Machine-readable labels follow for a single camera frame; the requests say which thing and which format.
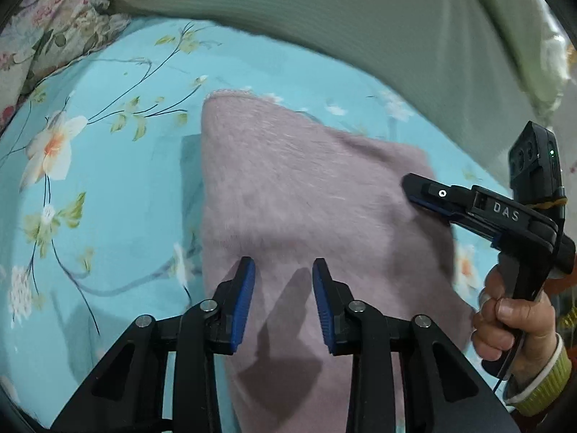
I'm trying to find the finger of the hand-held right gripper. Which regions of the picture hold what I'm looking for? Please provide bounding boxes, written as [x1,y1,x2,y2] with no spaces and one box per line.
[401,172,476,227]

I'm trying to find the mauve knit child's dress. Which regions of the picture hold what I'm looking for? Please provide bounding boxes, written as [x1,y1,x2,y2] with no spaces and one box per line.
[198,89,479,433]

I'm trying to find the person's right hand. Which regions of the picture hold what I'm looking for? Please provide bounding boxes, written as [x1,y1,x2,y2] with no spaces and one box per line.
[471,264,559,364]

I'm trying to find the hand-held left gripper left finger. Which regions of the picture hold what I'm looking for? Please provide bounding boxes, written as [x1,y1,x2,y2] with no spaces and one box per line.
[49,256,257,433]

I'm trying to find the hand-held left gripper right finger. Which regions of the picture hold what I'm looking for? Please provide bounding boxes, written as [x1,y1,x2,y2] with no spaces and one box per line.
[312,257,519,433]

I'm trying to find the blue floral bedsheet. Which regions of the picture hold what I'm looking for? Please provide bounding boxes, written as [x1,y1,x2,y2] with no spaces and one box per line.
[0,18,515,433]

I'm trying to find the person's right forearm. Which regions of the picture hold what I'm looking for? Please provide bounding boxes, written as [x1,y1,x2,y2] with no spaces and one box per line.
[502,331,577,418]

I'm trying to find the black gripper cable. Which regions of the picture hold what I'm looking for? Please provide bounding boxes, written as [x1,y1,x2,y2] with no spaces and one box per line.
[493,329,527,400]

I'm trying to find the floral ruffled pillow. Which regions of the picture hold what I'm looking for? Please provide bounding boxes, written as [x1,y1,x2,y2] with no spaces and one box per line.
[0,0,131,131]

